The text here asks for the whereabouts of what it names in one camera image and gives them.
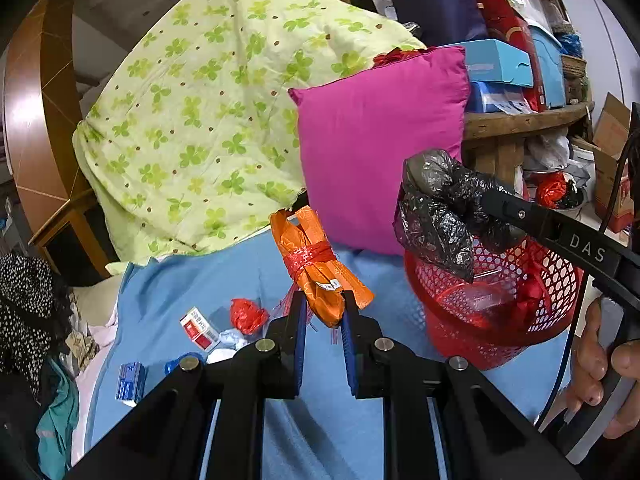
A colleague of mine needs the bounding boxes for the red and white cigarette box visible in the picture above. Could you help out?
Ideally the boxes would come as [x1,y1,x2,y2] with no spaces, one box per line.
[180,307,221,351]

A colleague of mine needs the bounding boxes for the blue and white carton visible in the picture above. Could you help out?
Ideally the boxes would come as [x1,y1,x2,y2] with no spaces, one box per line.
[467,80,533,115]

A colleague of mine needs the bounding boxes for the brown cardboard box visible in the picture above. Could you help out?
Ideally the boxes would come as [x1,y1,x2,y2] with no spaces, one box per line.
[575,91,633,233]

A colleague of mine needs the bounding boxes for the black plastic bag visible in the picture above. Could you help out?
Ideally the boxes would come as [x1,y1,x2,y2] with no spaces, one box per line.
[393,149,528,283]

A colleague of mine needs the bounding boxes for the round wooden table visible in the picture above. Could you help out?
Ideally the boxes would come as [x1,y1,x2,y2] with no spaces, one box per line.
[462,101,596,196]

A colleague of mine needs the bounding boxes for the small woven basket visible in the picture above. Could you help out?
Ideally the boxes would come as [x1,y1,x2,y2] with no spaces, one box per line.
[560,55,588,81]

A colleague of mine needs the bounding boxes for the black cable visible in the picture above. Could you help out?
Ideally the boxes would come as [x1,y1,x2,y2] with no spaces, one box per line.
[535,130,640,428]

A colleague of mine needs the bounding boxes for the red mesh plastic basket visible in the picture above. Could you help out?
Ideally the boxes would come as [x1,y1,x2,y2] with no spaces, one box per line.
[404,232,585,372]

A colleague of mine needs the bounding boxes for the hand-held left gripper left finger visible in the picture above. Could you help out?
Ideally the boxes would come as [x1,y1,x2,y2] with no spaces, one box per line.
[65,291,308,480]

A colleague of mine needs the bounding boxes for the metal bowl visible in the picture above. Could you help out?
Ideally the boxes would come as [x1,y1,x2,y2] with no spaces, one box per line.
[522,167,588,221]

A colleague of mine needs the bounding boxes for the blue plastic bundle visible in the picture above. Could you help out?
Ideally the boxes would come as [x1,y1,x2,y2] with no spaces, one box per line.
[557,34,583,58]

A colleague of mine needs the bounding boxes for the black white-dotted cloth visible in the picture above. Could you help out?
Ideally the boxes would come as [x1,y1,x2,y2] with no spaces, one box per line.
[0,254,76,396]

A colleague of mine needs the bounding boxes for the red gift box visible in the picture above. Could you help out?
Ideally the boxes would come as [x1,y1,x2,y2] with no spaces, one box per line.
[472,0,546,113]

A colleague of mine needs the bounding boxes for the white plastic bag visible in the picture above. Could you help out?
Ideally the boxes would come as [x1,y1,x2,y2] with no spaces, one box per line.
[207,329,251,365]
[525,132,571,171]

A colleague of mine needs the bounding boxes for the navy bag with orange strap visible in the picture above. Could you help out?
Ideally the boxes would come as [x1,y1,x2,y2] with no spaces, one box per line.
[381,0,488,53]

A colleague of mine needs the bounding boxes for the clear plastic wrapper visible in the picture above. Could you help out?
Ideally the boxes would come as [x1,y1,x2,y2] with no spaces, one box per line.
[435,280,506,326]

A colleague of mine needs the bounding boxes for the person's right hand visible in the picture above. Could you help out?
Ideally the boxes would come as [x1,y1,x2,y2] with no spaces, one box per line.
[555,297,640,441]

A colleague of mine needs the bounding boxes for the small blue carton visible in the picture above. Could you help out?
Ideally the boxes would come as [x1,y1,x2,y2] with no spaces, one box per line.
[116,362,147,407]

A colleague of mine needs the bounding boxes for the flat blue cardboard box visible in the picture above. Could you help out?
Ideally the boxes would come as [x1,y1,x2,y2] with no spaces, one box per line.
[440,39,535,88]

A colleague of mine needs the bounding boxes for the pale pink sheet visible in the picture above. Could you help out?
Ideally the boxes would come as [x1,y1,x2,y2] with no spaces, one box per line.
[70,310,126,466]

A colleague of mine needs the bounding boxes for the red plastic bag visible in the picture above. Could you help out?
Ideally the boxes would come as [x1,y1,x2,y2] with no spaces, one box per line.
[512,260,553,331]
[536,172,568,208]
[230,298,270,335]

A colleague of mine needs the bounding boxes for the teal cloth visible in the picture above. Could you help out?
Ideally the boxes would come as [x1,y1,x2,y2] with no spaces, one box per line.
[36,360,81,480]

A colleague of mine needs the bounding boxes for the curved wooden headboard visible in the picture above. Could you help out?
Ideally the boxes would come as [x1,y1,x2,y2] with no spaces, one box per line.
[2,0,113,278]

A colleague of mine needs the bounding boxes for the small patterned cloth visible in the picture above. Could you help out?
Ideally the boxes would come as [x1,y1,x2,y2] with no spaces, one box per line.
[65,330,101,368]

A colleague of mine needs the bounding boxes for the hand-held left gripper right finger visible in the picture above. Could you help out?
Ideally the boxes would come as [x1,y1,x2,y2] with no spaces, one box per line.
[341,290,576,480]

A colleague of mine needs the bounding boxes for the light blue blanket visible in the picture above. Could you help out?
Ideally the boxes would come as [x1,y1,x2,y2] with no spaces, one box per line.
[85,232,576,480]

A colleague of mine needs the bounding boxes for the magenta pillow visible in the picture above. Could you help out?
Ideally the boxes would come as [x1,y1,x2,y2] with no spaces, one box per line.
[288,45,471,257]

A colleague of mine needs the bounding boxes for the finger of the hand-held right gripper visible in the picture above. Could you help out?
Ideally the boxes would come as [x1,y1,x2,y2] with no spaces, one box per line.
[481,186,564,249]

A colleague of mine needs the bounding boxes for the orange packet with red tie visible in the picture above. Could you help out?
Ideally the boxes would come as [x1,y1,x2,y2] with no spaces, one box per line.
[269,206,376,329]

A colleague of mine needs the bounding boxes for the cream pillow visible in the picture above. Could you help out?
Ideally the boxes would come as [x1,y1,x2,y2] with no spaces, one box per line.
[70,275,123,331]

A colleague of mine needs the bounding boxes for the green clover print quilt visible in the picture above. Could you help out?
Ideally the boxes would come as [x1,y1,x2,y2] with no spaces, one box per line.
[72,0,428,266]

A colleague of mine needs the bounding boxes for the red ruffled cloth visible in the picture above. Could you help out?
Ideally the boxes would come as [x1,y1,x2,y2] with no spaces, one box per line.
[372,47,426,67]

